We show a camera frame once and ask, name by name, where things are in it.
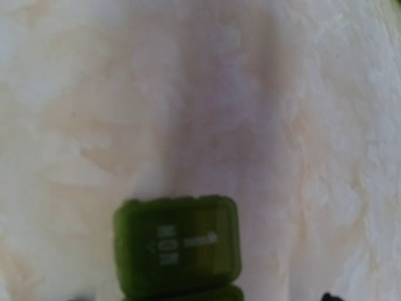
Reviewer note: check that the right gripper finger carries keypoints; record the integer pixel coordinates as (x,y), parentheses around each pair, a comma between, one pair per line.
(329,297)

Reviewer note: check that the green weekly pill organizer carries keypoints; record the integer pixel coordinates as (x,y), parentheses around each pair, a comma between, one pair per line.
(167,246)

